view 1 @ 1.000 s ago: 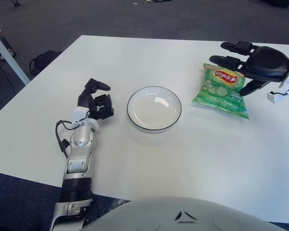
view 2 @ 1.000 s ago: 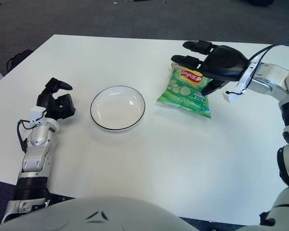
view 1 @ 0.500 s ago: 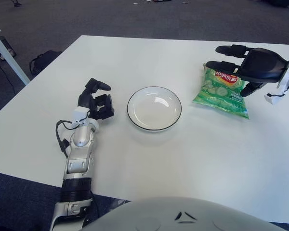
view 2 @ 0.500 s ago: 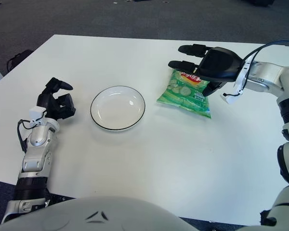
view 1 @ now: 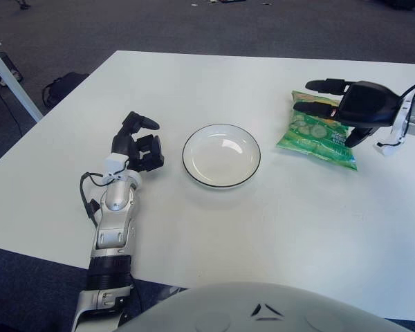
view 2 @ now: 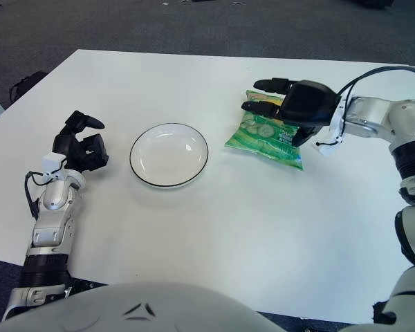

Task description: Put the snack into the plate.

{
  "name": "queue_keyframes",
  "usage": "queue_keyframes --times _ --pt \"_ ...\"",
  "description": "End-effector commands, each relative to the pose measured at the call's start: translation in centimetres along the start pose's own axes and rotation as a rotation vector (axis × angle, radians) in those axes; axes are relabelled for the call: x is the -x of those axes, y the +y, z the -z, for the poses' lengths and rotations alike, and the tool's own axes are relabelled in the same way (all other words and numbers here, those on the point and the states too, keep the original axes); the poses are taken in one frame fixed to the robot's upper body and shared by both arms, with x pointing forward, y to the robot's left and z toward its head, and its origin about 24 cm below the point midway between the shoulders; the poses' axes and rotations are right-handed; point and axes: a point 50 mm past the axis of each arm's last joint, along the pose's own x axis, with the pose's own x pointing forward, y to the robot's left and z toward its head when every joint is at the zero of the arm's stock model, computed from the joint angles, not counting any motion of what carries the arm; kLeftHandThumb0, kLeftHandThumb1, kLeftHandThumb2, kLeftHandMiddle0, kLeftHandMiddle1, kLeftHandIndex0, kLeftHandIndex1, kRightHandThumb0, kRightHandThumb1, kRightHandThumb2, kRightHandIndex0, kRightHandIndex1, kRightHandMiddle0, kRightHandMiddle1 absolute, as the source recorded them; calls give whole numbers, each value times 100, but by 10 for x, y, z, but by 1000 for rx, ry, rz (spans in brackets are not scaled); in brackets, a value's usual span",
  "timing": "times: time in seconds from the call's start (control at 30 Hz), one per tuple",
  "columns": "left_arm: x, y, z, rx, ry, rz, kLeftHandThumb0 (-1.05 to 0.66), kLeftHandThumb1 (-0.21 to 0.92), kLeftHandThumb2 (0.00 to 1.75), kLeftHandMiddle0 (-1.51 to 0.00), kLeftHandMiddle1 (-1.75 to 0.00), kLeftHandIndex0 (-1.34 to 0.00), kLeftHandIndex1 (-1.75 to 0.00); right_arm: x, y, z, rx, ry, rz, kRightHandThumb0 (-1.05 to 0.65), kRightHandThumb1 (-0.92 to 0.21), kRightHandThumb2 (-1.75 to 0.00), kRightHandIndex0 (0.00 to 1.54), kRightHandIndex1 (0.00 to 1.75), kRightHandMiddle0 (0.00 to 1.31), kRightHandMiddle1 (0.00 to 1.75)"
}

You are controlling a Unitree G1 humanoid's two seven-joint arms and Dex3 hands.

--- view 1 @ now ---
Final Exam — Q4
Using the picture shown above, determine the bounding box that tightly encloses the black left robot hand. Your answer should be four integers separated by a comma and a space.
110, 111, 165, 174

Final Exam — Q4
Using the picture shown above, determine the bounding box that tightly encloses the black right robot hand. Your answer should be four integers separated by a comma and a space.
293, 78, 402, 149

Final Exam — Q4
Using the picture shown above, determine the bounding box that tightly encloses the green potato chips bag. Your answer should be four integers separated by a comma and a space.
275, 89, 359, 171

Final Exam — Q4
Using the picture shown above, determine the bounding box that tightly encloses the white plate with black rim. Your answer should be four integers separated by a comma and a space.
181, 123, 262, 190

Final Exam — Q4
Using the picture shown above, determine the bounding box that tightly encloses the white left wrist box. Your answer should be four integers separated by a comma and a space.
104, 154, 129, 176

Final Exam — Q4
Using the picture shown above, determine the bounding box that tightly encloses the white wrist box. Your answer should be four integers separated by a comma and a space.
373, 138, 407, 156
104, 154, 129, 176

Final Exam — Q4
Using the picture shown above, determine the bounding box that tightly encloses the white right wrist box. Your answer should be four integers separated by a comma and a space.
373, 138, 407, 156

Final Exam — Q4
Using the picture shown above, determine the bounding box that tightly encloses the black backpack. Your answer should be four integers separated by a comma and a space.
41, 71, 90, 107

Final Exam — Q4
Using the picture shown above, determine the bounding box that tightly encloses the white side table leg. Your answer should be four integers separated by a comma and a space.
0, 41, 44, 122

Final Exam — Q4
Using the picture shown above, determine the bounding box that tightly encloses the grey robot torso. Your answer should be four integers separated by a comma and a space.
119, 282, 411, 332

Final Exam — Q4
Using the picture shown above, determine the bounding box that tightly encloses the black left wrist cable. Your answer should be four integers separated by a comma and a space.
80, 172, 111, 228

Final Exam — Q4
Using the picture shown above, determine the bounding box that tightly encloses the black floor cable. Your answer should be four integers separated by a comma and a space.
0, 82, 22, 136

